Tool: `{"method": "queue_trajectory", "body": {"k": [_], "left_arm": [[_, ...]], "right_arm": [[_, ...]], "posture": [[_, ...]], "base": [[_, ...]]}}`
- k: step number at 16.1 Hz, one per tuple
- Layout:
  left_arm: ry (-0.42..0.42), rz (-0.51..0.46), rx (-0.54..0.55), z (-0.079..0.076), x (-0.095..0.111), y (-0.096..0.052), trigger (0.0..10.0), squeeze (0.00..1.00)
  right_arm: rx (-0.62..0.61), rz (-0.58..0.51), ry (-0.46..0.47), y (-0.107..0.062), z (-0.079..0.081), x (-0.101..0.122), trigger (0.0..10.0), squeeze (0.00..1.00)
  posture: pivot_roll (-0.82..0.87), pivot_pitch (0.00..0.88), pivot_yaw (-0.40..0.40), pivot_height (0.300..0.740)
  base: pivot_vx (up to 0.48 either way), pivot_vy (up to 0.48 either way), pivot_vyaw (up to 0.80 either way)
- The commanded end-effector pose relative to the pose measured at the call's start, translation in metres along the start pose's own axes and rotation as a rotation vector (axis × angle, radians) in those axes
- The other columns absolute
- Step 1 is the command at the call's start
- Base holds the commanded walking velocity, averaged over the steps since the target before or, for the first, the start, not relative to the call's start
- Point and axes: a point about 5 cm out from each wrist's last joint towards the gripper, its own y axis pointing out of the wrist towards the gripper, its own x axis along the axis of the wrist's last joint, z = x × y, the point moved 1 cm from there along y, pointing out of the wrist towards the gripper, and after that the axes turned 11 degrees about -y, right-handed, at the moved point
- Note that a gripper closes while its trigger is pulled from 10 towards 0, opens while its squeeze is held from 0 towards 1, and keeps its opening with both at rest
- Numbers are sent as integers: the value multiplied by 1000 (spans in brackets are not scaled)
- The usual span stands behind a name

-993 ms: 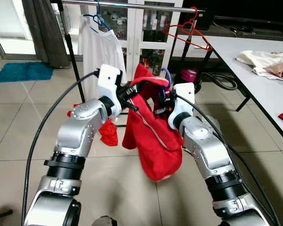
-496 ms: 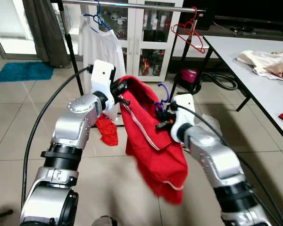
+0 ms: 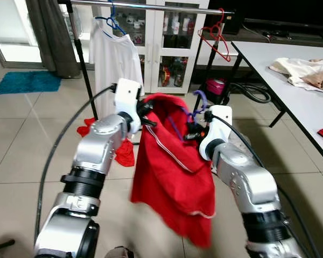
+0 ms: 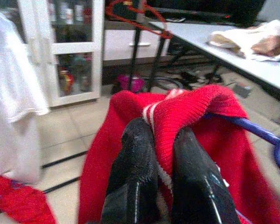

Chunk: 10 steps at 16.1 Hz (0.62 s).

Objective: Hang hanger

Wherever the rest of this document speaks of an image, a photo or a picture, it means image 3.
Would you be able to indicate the purple plastic clothes hanger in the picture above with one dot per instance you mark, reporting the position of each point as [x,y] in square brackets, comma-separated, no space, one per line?
[199,99]

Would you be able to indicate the red garment with white piping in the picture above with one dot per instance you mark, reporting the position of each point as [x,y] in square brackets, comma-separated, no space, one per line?
[172,183]

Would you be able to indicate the white garment with brown print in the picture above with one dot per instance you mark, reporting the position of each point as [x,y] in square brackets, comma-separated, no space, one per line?
[301,70]

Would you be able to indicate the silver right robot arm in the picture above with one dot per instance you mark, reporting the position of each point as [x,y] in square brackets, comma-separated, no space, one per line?
[253,188]

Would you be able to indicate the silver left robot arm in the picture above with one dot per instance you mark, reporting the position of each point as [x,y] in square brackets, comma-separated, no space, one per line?
[91,156]

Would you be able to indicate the blue clothes hanger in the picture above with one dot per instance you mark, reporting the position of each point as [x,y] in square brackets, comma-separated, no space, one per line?
[114,22]

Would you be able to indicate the white plastic bag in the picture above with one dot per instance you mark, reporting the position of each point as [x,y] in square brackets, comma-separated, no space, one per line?
[239,140]

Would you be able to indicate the pink round appliance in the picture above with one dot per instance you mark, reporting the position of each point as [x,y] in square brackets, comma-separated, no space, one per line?
[217,88]

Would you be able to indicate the crumpled red cloth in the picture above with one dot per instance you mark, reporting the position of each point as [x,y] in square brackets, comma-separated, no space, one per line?
[124,156]

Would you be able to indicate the plain white t-shirt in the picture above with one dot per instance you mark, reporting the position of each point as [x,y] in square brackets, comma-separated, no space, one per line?
[116,62]

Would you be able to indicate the white glass-door cabinet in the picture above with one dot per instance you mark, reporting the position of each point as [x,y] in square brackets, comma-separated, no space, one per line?
[156,48]

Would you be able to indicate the white table with black legs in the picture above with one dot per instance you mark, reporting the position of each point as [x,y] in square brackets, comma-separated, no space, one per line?
[290,107]

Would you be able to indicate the metal clothes rack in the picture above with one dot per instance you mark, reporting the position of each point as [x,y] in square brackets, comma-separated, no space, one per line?
[151,6]

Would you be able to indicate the dark grey curtain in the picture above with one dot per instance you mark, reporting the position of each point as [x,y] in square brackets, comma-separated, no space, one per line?
[51,37]

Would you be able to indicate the teal floor mat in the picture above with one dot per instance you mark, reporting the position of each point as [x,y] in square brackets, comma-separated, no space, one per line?
[27,82]

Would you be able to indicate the grey robot foot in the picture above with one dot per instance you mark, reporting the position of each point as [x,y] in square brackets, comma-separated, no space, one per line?
[119,252]

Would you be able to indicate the black television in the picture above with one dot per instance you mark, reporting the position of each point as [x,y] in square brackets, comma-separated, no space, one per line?
[290,11]

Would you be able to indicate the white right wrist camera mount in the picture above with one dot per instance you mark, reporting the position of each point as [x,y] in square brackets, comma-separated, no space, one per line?
[218,129]

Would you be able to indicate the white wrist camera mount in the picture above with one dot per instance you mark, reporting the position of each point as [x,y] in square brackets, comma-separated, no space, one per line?
[127,97]
[218,129]

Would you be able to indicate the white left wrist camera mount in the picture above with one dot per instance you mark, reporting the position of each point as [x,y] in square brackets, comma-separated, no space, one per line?
[127,97]

